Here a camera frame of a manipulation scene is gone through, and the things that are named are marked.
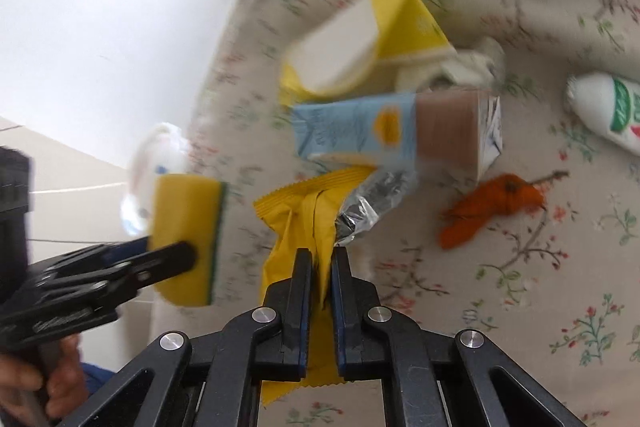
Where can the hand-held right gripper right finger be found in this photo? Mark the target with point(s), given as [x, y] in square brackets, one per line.
[340, 307]

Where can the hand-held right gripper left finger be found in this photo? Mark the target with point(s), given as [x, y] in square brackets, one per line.
[303, 307]

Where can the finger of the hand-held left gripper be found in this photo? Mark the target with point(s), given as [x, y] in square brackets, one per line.
[165, 258]
[125, 249]

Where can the yellow green sponge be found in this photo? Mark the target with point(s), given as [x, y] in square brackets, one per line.
[187, 212]

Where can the yellow foil snack wrapper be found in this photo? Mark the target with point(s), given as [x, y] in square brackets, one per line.
[295, 227]

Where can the person's left forearm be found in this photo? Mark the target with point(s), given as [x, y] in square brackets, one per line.
[100, 374]

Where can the person's left hand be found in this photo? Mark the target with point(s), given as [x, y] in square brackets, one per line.
[67, 377]

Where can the clear plastic packaging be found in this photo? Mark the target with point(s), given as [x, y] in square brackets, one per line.
[150, 157]

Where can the orange carrot piece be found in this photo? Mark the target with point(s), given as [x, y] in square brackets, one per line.
[480, 212]

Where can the blue brown drink carton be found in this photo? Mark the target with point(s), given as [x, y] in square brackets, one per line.
[360, 127]

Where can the crumpled white paper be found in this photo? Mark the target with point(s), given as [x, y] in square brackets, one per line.
[465, 67]

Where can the yellow white carton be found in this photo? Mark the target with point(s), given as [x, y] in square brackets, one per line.
[400, 27]

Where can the white green tube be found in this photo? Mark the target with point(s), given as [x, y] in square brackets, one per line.
[600, 107]

